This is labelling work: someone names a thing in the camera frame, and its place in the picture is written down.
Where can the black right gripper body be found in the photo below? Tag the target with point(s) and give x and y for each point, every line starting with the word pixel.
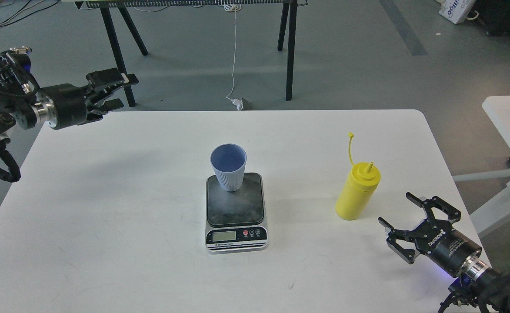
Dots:
pixel 445 246

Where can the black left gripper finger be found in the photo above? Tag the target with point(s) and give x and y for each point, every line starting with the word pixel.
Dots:
pixel 104 83
pixel 98 110

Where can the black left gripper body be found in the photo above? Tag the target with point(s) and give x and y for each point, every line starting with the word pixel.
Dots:
pixel 69 105

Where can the yellow squeeze bottle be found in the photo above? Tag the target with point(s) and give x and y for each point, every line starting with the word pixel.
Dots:
pixel 362 181

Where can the blue ribbed plastic cup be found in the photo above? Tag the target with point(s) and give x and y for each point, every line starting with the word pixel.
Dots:
pixel 229 162

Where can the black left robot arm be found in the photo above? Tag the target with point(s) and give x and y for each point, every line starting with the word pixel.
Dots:
pixel 24 102

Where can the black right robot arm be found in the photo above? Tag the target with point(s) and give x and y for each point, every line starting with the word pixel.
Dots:
pixel 475 284

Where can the silver digital kitchen scale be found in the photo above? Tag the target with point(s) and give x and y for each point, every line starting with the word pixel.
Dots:
pixel 236 221

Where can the white power adapter on floor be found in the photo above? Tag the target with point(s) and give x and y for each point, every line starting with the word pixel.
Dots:
pixel 242 104

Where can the white cardboard box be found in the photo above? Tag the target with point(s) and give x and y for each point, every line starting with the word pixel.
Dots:
pixel 456 11

